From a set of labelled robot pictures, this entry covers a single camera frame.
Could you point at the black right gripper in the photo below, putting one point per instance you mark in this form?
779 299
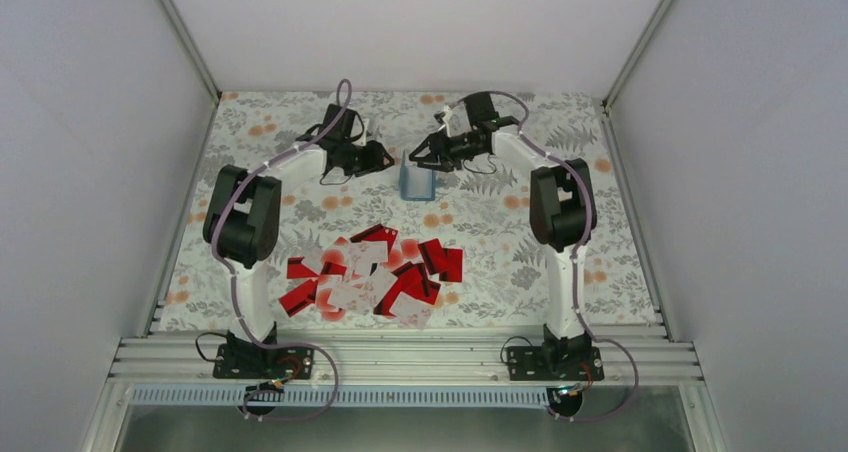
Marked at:
438 147

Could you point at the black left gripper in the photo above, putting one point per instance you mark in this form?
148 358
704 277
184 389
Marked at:
374 160

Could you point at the blue leather card holder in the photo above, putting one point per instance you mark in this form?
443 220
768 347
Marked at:
416 184

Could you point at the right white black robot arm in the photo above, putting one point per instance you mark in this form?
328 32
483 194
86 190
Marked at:
562 212

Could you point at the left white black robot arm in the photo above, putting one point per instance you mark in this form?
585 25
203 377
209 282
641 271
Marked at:
243 219

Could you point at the red card striped right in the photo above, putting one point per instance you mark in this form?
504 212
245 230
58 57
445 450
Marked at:
433 256

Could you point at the red card far right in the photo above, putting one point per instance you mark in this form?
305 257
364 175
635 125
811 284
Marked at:
454 263

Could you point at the red card lower centre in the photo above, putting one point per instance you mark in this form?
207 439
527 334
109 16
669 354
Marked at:
411 279

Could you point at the white red-dot card lower left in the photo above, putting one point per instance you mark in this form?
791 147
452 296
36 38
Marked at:
329 300

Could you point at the red card lower left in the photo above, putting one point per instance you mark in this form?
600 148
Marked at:
299 298

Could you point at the floral patterned table mat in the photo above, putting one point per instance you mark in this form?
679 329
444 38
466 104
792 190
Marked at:
482 210

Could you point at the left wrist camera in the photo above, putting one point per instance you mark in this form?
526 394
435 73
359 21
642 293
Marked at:
371 131

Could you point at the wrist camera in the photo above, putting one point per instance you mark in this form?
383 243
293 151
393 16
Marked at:
444 118
371 131

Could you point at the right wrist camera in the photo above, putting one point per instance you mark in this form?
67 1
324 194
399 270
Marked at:
444 118

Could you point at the aluminium corner post left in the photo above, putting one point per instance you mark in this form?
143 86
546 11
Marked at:
178 25

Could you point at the aluminium corner post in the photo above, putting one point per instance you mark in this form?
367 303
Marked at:
644 39
178 25

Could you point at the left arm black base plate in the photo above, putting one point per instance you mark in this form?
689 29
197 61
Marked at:
251 362

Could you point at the aluminium rail base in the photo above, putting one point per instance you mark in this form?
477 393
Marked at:
411 357

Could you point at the aluminium corner post right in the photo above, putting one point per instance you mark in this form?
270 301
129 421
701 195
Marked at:
644 39

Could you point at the blue slotted cable duct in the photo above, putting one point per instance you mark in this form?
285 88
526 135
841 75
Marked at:
523 397

